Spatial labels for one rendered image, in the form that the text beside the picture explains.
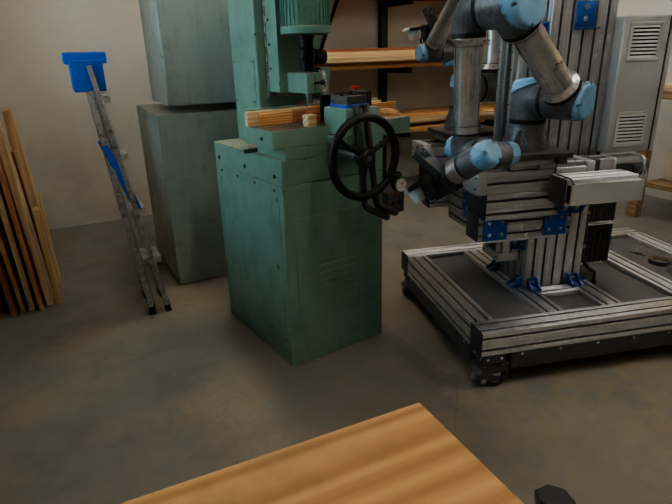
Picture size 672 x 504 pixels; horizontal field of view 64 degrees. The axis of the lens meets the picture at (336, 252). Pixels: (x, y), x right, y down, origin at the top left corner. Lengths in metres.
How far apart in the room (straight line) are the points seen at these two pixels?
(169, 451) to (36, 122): 2.82
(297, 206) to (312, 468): 1.16
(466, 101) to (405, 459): 1.05
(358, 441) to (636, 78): 1.71
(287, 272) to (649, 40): 1.50
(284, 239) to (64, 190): 2.56
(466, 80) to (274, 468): 1.16
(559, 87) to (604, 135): 0.54
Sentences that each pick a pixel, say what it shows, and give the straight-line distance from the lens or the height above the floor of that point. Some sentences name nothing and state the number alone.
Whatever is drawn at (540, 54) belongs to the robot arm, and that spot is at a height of 1.12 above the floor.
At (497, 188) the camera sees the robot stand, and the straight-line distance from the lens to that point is 1.87.
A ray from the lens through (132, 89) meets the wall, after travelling 4.19.
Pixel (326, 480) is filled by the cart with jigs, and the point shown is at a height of 0.53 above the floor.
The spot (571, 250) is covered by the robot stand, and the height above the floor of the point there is 0.37.
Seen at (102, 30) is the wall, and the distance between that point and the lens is 4.17.
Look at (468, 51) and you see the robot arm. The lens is 1.63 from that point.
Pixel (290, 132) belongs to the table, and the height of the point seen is 0.89.
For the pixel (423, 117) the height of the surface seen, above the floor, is 0.61.
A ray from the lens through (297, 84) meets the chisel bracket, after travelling 2.05.
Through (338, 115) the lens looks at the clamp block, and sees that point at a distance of 1.88.
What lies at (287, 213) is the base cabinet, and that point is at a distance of 1.89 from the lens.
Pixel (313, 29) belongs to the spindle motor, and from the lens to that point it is 1.97.
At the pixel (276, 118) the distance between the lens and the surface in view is 1.99.
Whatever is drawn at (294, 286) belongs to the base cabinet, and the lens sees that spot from 1.99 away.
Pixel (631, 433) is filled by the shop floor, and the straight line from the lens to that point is 2.01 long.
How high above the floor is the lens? 1.15
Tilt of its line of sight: 21 degrees down
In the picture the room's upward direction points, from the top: 1 degrees counter-clockwise
